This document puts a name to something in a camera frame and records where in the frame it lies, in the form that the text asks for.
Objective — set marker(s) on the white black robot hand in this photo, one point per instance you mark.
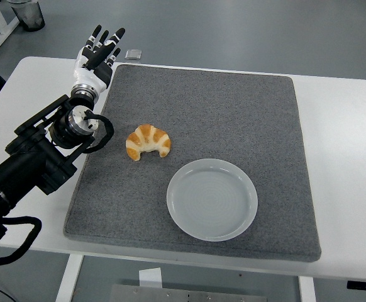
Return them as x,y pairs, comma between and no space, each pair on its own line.
87,75

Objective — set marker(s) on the golden croissant bread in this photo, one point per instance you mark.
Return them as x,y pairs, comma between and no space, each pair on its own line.
146,136

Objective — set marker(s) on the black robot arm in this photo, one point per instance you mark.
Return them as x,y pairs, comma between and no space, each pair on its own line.
19,163

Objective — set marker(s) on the round grey plate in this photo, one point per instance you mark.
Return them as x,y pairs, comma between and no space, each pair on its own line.
211,201

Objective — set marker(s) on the grey metal plate with screws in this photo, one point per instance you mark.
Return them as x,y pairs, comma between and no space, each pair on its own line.
170,295

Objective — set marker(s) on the silver floor socket cover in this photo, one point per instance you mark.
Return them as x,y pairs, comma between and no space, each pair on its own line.
133,54

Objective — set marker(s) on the black mesh waste bin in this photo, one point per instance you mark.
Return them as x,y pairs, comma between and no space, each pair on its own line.
29,15

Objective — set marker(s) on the grey felt mat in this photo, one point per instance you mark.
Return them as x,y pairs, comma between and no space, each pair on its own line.
202,110

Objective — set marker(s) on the white table leg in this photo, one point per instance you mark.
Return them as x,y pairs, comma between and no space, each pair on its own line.
68,280
307,291

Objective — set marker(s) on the black table control panel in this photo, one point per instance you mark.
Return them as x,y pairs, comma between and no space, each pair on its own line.
365,285

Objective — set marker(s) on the white desk leg frame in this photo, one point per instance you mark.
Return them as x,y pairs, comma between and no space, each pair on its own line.
1,19

